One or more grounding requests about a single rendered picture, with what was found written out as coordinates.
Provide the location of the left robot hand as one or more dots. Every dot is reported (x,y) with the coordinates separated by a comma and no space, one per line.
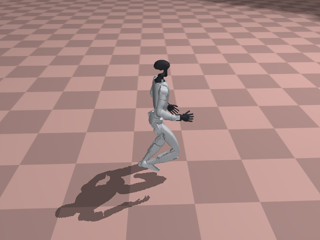
(170,108)

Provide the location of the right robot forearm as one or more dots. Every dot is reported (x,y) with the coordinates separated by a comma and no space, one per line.
(168,116)

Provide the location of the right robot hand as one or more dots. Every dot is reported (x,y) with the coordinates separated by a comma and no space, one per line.
(185,117)

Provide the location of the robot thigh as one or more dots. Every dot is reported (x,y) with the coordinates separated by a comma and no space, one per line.
(159,140)
(168,136)

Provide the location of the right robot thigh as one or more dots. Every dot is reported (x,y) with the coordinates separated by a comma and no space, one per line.
(168,136)

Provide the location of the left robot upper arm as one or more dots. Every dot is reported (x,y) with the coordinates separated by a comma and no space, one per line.
(151,90)

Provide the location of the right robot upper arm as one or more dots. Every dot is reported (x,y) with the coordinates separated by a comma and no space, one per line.
(162,95)

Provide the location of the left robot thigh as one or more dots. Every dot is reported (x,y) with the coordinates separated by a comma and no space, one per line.
(159,140)

